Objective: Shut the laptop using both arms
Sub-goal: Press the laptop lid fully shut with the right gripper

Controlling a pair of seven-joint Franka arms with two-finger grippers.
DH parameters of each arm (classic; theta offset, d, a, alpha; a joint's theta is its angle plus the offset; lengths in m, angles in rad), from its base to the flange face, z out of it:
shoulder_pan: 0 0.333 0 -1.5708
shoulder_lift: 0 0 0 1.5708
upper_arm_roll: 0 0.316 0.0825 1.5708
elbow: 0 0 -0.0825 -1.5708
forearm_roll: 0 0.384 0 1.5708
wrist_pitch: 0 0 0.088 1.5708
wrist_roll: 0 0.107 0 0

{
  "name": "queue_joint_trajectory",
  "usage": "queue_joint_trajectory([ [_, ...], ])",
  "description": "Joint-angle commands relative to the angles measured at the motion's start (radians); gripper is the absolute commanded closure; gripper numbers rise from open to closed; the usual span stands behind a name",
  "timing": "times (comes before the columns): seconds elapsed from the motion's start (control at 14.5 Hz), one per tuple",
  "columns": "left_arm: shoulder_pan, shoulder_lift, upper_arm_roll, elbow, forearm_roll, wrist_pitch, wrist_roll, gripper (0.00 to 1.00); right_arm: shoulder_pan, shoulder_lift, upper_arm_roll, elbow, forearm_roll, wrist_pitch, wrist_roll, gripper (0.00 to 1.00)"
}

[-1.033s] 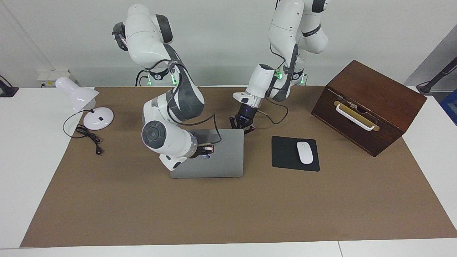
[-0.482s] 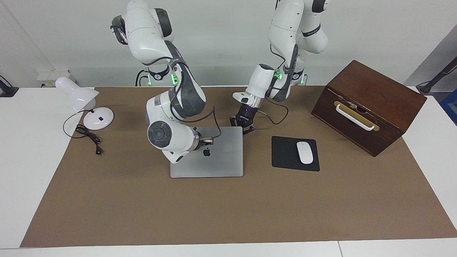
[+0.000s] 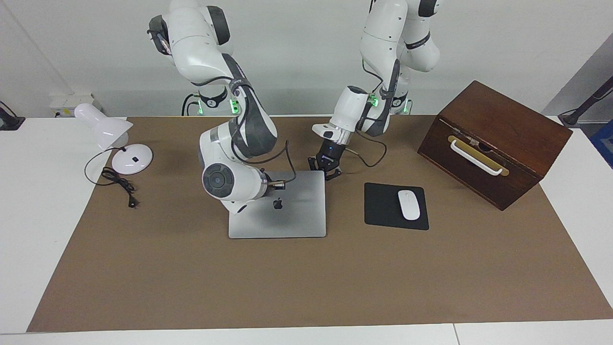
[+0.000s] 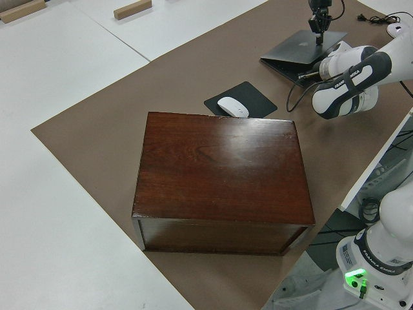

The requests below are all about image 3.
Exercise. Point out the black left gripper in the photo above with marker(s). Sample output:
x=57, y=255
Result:
x=330, y=154

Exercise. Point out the silver laptop computer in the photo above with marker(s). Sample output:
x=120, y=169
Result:
x=297, y=211

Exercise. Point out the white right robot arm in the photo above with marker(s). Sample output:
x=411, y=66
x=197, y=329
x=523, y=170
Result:
x=201, y=48

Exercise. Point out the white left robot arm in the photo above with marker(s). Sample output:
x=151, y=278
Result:
x=383, y=43

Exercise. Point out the black mouse pad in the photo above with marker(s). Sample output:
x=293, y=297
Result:
x=380, y=206

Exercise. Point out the white computer mouse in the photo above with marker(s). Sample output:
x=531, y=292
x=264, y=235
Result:
x=409, y=205

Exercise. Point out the brown table mat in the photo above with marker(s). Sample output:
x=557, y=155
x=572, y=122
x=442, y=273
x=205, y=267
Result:
x=287, y=287

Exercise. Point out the brown wooden box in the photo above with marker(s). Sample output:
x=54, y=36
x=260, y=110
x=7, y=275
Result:
x=507, y=120

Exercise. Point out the white desk lamp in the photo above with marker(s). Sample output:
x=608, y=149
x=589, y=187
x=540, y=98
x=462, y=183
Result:
x=131, y=160

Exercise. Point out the black tripod stand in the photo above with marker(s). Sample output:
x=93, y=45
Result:
x=582, y=112

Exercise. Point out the blue floor object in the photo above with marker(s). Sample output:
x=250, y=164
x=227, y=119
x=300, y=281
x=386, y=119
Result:
x=604, y=143

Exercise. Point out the white wall socket box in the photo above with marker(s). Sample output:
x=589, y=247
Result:
x=69, y=103

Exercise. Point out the black clamp mount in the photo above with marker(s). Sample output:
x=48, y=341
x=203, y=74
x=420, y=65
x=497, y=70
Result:
x=9, y=122

